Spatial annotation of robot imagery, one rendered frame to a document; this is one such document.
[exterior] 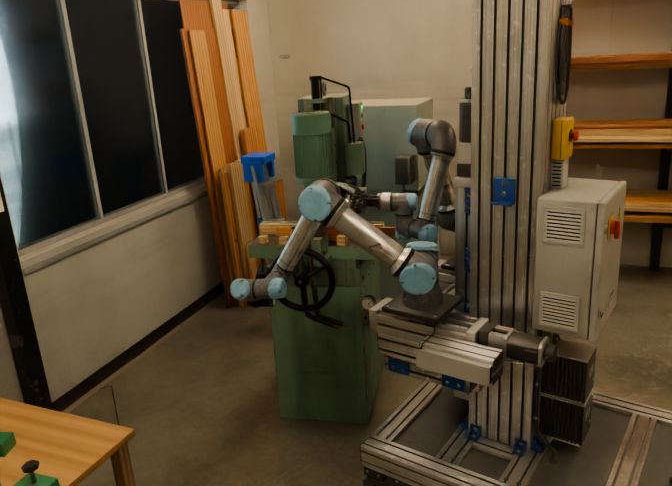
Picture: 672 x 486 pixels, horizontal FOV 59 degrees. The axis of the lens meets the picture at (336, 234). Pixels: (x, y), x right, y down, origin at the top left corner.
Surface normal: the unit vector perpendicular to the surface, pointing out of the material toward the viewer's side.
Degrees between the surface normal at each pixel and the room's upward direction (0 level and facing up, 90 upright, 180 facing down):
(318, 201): 85
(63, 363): 90
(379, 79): 90
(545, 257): 90
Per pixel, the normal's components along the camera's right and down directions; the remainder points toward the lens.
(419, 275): -0.11, 0.37
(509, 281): -0.58, 0.27
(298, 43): -0.35, 0.29
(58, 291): 0.94, 0.05
